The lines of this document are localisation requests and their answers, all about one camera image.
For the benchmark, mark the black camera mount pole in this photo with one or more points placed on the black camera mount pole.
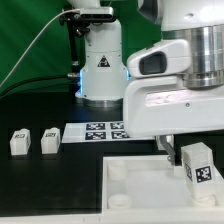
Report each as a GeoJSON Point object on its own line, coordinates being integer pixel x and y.
{"type": "Point", "coordinates": [77, 28]}

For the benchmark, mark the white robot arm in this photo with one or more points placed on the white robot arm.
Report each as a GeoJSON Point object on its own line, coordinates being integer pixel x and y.
{"type": "Point", "coordinates": [105, 76]}

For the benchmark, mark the white marker sheet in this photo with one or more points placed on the white marker sheet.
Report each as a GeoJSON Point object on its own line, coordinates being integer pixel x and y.
{"type": "Point", "coordinates": [95, 132]}

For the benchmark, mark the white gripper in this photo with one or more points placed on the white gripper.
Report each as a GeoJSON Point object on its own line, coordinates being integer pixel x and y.
{"type": "Point", "coordinates": [156, 101]}

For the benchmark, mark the grey depth camera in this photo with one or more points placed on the grey depth camera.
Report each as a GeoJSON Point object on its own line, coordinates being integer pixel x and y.
{"type": "Point", "coordinates": [96, 13]}

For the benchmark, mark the white square tabletop tray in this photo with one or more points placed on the white square tabletop tray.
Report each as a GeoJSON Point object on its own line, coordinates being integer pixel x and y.
{"type": "Point", "coordinates": [151, 184]}

